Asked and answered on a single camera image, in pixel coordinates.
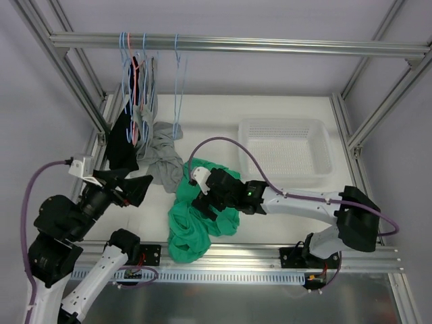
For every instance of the black right base bracket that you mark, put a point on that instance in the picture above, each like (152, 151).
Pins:
(301, 258)

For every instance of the aluminium frame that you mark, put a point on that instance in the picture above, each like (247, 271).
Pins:
(353, 142)

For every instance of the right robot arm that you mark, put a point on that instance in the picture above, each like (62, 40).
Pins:
(352, 218)

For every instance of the black base bracket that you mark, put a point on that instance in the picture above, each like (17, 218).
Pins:
(149, 255)
(301, 258)

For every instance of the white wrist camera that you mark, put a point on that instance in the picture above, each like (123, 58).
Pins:
(199, 177)
(82, 167)

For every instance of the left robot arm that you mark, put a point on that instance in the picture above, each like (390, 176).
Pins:
(50, 260)

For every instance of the black left base bracket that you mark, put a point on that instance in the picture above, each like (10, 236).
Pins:
(149, 255)

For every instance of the aluminium hanging rail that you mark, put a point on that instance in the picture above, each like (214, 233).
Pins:
(165, 42)

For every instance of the green tank top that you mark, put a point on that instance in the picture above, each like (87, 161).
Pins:
(190, 231)

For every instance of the white perforated plastic basket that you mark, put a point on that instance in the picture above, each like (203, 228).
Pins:
(289, 149)

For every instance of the grey tank top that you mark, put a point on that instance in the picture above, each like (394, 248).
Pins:
(158, 153)

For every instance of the black tank top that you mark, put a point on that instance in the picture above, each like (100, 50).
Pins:
(120, 151)

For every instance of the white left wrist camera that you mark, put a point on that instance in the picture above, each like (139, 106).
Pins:
(82, 167)

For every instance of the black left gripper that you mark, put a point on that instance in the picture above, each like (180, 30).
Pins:
(119, 188)

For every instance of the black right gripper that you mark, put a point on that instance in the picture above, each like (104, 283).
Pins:
(214, 190)

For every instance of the front aluminium rail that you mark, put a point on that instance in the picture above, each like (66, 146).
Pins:
(262, 257)

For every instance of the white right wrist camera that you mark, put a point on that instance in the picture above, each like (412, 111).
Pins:
(199, 177)

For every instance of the light blue wire hanger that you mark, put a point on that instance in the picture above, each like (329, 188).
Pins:
(179, 86)

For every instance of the white slotted cable duct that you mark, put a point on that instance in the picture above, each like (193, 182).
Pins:
(210, 277)

